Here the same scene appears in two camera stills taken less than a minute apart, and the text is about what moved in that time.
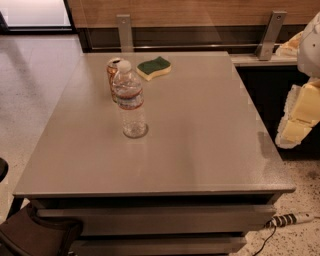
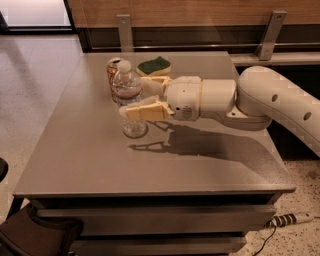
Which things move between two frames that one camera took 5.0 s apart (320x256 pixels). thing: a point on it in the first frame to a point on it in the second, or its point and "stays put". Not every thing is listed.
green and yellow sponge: (152, 68) stays put
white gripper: (310, 50) to (184, 96)
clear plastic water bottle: (128, 91) stays put
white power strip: (288, 219) stays put
